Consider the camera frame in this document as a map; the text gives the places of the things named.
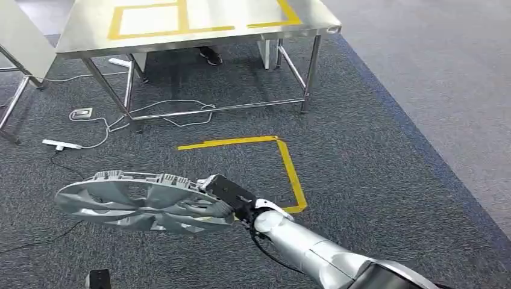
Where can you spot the white power strip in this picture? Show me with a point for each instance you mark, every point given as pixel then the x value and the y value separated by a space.
pixel 60 144

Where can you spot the grey floor socket box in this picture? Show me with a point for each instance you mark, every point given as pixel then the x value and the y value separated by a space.
pixel 82 113

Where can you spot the white top table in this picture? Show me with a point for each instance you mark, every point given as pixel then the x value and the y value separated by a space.
pixel 20 36

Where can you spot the black robot foot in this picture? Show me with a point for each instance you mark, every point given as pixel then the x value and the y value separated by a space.
pixel 99 279

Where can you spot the yellow tape on table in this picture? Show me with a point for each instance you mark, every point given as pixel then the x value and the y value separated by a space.
pixel 183 16

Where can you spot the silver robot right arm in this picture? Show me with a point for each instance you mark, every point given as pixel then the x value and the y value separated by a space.
pixel 303 247

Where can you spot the person's shoe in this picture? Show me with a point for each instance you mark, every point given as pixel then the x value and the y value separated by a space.
pixel 210 56

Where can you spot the silver plastic wheel hubcap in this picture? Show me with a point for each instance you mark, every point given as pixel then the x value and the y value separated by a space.
pixel 119 199

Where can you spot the steel table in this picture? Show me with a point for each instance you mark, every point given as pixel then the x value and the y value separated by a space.
pixel 223 16

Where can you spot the yellow floor tape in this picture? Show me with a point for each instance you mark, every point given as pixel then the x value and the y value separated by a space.
pixel 289 171

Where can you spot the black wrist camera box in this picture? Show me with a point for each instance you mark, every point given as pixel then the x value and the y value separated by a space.
pixel 231 193

